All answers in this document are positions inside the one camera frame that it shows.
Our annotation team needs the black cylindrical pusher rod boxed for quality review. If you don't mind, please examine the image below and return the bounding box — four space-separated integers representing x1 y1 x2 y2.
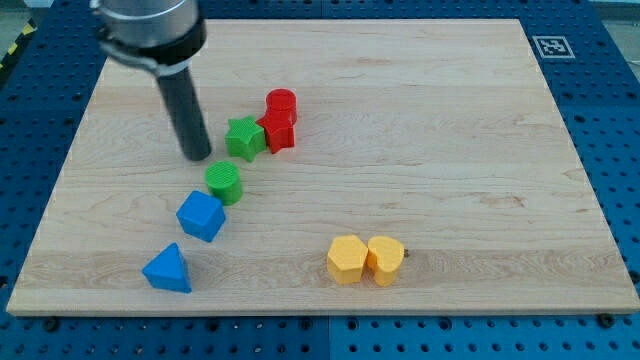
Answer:
156 67 212 161

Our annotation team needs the green cylinder block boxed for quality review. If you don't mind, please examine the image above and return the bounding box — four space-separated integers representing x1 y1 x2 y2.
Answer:
204 161 243 206

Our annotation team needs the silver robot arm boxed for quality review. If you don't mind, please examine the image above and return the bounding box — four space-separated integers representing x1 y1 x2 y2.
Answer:
89 0 211 161

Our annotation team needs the green star block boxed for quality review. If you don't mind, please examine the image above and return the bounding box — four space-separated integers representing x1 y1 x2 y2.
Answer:
225 115 266 162

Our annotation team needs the red star block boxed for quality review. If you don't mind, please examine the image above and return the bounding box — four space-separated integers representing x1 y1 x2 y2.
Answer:
257 111 295 154

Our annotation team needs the red cylinder block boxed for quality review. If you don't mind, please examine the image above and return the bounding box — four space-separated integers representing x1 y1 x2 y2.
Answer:
265 88 297 125

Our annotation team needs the blue cube block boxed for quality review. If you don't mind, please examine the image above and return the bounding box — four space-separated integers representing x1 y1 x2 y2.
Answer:
176 190 226 242

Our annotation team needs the blue triangle block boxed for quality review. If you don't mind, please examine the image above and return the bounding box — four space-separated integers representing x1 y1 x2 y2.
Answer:
142 243 192 293

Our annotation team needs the wooden board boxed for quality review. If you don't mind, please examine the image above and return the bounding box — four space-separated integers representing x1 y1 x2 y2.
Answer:
7 19 639 317

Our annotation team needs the yellow hexagon block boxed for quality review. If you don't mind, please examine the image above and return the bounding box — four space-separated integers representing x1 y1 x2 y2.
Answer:
327 235 368 285

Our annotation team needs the yellow heart block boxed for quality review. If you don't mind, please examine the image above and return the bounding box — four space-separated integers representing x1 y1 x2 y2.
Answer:
366 236 405 287

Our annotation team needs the white fiducial marker tag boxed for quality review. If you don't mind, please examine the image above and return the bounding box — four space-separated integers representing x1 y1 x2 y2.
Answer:
533 35 575 59

